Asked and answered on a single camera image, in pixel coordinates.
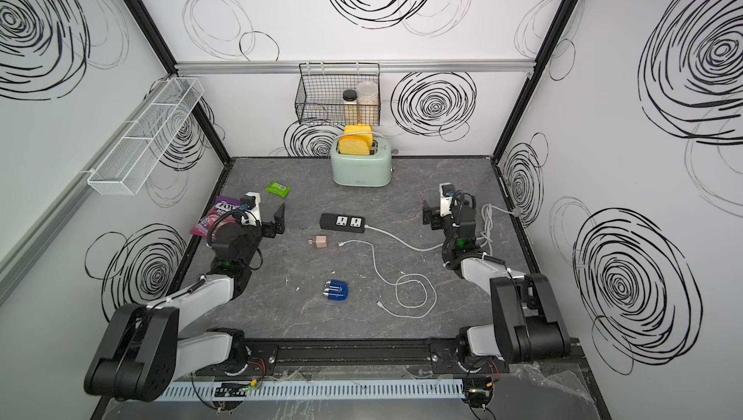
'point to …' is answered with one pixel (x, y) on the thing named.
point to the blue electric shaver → (336, 290)
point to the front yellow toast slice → (353, 145)
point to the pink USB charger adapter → (320, 241)
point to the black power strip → (342, 223)
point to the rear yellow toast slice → (358, 128)
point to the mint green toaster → (355, 170)
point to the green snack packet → (279, 189)
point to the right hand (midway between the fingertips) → (443, 200)
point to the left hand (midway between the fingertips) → (267, 204)
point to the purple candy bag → (222, 206)
